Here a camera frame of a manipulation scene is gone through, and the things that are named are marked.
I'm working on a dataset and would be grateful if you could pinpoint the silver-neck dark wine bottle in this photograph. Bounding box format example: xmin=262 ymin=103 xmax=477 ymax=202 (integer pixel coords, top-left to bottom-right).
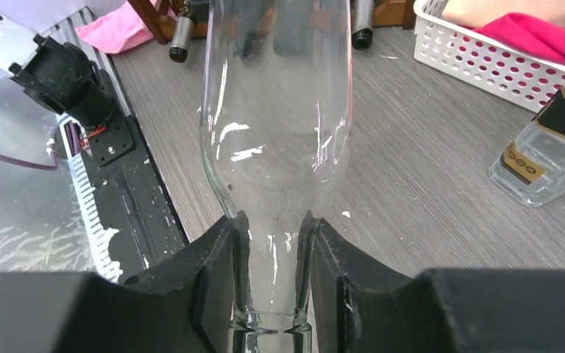
xmin=168 ymin=15 xmax=195 ymax=63

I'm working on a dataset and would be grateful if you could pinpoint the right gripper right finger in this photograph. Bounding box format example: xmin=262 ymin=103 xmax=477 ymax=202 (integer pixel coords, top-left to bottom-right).
xmin=311 ymin=221 xmax=565 ymax=352

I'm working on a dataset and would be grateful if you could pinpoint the beige cloth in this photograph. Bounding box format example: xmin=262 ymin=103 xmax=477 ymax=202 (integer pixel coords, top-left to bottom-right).
xmin=441 ymin=0 xmax=565 ymax=29

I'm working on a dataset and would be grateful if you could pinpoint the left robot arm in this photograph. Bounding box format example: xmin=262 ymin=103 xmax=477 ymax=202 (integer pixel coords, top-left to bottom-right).
xmin=0 ymin=11 xmax=135 ymax=168

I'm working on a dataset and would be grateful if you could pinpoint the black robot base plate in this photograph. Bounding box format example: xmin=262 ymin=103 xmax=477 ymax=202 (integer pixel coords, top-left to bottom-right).
xmin=68 ymin=115 xmax=189 ymax=283

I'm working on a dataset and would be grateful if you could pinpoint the clear bottle black cap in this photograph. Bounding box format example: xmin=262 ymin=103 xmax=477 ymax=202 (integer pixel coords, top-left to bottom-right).
xmin=488 ymin=83 xmax=565 ymax=207

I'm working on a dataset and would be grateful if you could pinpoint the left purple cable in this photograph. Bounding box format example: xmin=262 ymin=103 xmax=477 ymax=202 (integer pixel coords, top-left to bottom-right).
xmin=0 ymin=49 xmax=84 ymax=171

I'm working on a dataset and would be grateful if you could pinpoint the white plastic basket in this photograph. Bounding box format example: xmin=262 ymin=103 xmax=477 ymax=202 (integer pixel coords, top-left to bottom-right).
xmin=413 ymin=0 xmax=565 ymax=113

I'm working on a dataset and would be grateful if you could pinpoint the magenta cloth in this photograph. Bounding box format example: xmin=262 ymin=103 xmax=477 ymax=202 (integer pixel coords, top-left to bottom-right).
xmin=473 ymin=13 xmax=565 ymax=65

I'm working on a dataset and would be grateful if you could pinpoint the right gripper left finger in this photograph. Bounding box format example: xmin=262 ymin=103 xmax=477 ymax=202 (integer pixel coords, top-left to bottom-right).
xmin=0 ymin=218 xmax=234 ymax=352

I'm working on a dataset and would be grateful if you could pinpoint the clear drinking glass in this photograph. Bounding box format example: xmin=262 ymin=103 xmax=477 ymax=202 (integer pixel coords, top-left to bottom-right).
xmin=200 ymin=0 xmax=352 ymax=352

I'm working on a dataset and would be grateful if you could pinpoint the pink cloth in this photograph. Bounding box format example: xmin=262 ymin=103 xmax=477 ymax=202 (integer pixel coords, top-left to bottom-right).
xmin=76 ymin=1 xmax=154 ymax=54

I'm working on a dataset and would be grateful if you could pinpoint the brown wooden wine rack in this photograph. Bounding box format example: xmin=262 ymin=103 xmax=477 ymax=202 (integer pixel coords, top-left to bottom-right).
xmin=127 ymin=0 xmax=416 ymax=44

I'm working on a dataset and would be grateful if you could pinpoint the black-neck green wine bottle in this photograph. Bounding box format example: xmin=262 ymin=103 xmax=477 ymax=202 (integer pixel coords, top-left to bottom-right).
xmin=351 ymin=0 xmax=374 ymax=51

